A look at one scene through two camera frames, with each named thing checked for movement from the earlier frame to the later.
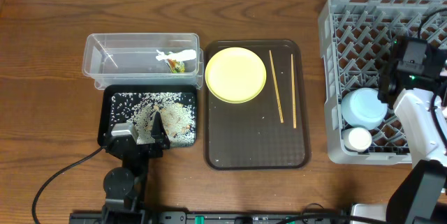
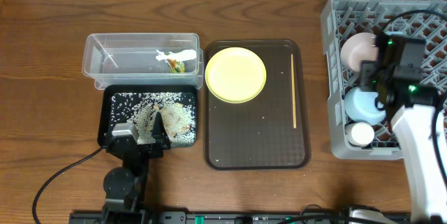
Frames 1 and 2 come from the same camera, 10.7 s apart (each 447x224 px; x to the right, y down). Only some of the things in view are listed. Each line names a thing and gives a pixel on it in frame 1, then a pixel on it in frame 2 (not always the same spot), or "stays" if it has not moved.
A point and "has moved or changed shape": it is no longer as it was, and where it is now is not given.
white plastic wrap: x=181 y=55 stays
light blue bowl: x=362 y=108 has moved or changed shape
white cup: x=357 y=139 has moved or changed shape
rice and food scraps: x=177 y=111 stays
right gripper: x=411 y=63 to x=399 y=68
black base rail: x=327 y=217 stays
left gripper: x=138 y=146 stays
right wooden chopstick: x=295 y=122 stays
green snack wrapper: x=176 y=66 stays
